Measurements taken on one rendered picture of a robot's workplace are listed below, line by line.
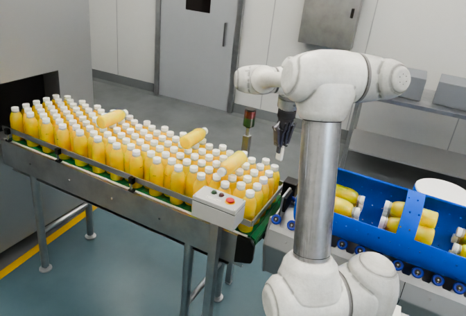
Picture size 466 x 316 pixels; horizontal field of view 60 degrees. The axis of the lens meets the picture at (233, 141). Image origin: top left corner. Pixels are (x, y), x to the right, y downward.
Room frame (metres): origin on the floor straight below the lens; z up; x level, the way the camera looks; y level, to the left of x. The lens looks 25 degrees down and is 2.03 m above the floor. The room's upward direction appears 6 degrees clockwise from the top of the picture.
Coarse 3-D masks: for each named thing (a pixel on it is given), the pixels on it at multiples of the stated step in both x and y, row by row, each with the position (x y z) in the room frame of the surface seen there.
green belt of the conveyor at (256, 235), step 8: (24, 144) 2.05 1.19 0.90; (64, 160) 1.92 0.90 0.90; (72, 160) 1.93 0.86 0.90; (88, 168) 1.86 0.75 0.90; (104, 176) 1.81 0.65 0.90; (128, 184) 1.75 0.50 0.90; (144, 192) 1.70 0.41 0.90; (168, 200) 1.65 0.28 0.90; (280, 200) 1.77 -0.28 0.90; (184, 208) 1.60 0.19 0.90; (272, 208) 1.69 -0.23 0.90; (264, 216) 1.61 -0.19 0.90; (264, 224) 1.56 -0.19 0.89; (256, 232) 1.48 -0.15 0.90; (264, 232) 1.53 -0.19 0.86; (256, 240) 1.44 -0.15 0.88
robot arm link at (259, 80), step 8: (256, 64) 1.53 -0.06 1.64; (240, 72) 1.49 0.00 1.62; (248, 72) 1.48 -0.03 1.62; (256, 72) 1.46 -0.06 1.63; (264, 72) 1.44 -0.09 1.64; (272, 72) 1.41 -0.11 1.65; (280, 72) 1.38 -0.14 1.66; (240, 80) 1.47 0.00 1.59; (248, 80) 1.47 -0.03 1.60; (256, 80) 1.45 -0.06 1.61; (264, 80) 1.40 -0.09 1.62; (272, 80) 1.38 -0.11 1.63; (280, 80) 1.36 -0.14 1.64; (240, 88) 1.47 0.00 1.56; (248, 88) 1.47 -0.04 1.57; (256, 88) 1.45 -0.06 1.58; (264, 88) 1.44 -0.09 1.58; (272, 88) 1.47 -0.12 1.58
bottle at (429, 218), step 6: (390, 204) 1.41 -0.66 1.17; (396, 204) 1.40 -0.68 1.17; (402, 204) 1.39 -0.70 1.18; (390, 210) 1.40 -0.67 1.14; (396, 210) 1.38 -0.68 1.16; (402, 210) 1.37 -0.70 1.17; (426, 210) 1.37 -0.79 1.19; (396, 216) 1.39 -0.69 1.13; (426, 216) 1.34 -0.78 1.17; (432, 216) 1.34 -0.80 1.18; (420, 222) 1.34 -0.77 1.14; (426, 222) 1.33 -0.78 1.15; (432, 222) 1.32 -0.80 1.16
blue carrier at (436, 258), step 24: (360, 192) 1.60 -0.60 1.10; (384, 192) 1.55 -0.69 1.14; (408, 192) 1.41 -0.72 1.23; (336, 216) 1.37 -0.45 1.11; (360, 216) 1.55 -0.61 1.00; (408, 216) 1.30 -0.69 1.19; (456, 216) 1.43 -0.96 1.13; (360, 240) 1.34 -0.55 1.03; (384, 240) 1.29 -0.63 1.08; (408, 240) 1.25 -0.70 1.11; (432, 264) 1.22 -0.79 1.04; (456, 264) 1.18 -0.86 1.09
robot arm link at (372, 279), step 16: (352, 256) 0.95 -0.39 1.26; (368, 256) 0.92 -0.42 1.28; (384, 256) 0.94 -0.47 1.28; (352, 272) 0.89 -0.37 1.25; (368, 272) 0.87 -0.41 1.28; (384, 272) 0.87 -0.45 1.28; (352, 288) 0.85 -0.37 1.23; (368, 288) 0.84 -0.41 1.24; (384, 288) 0.84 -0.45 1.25; (352, 304) 0.82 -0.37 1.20; (368, 304) 0.82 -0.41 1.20; (384, 304) 0.83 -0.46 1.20
